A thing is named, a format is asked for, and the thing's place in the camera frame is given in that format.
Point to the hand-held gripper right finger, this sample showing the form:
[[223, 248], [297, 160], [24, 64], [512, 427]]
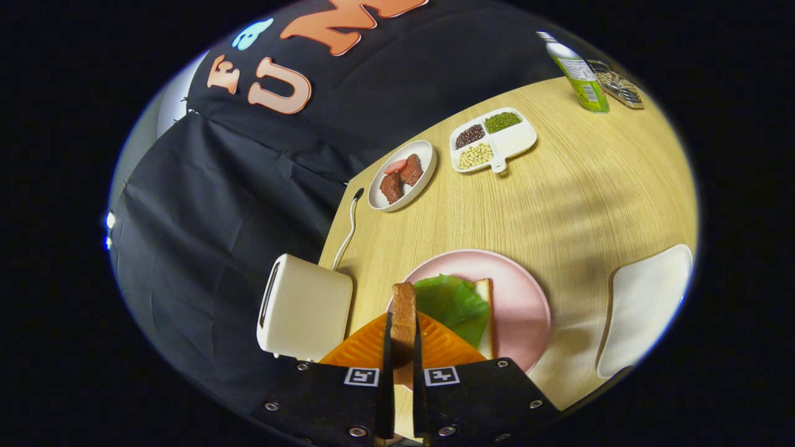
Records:
[[417, 397]]

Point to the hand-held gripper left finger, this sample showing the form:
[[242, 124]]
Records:
[[388, 372]]

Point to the brown crust bread slice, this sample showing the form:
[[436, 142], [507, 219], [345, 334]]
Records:
[[404, 316]]

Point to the green lettuce leaf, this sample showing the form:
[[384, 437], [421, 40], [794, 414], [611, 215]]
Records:
[[450, 304]]

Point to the white toaster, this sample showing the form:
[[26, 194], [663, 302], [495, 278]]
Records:
[[310, 310]]

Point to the white bread slice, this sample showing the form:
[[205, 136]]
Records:
[[486, 292]]

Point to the pink round plate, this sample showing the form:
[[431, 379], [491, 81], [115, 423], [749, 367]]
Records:
[[522, 310]]

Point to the white oval plate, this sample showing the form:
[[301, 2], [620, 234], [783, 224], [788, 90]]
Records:
[[417, 190]]

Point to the brown braised meat piece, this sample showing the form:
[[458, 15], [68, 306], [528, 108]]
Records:
[[391, 187], [412, 169]]

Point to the pink sausage slice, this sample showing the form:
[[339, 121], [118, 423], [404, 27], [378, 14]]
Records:
[[395, 166]]

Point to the black backdrop cloth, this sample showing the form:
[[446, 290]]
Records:
[[248, 217]]

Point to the pile of soybeans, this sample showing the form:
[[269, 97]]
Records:
[[475, 156]]

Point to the white square plate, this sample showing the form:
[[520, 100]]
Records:
[[646, 310]]

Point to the pile of red beans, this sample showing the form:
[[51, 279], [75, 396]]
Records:
[[470, 136]]

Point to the white divided dish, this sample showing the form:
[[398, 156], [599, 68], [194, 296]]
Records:
[[515, 139]]

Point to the pile of green beans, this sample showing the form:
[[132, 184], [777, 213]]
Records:
[[503, 122]]

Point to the green and silver bottle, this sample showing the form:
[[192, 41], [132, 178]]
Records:
[[581, 81]]

